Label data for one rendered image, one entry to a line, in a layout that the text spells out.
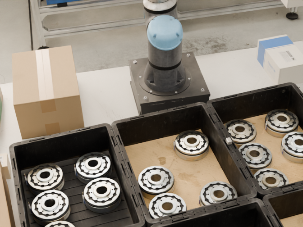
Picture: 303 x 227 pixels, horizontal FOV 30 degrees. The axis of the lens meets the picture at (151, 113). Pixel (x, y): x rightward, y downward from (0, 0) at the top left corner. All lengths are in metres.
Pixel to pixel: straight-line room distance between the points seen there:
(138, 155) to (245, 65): 0.74
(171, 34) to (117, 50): 1.75
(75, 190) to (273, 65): 0.94
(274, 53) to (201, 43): 1.47
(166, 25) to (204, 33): 1.84
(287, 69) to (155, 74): 0.51
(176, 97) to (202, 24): 1.89
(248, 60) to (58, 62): 0.76
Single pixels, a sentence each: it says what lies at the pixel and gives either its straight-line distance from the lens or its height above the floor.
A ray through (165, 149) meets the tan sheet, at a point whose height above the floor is 0.83.
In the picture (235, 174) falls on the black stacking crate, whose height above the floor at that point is 0.89.
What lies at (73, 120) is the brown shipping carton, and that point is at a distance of 1.97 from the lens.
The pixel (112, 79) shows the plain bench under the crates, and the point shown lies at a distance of 2.21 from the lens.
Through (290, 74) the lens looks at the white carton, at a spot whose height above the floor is 0.75.
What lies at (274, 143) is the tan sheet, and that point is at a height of 0.83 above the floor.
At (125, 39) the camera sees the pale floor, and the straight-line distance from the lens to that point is 3.69.
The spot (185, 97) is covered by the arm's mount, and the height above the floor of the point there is 0.80.
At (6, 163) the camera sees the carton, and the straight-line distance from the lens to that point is 1.86.
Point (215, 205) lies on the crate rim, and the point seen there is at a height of 0.93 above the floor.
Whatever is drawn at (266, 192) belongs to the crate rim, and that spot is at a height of 0.93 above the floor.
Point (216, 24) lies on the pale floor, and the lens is 3.82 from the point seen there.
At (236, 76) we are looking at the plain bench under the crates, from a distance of 2.22.
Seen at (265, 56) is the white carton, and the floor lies 0.76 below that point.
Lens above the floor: 2.06
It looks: 41 degrees down
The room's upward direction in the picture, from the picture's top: 2 degrees counter-clockwise
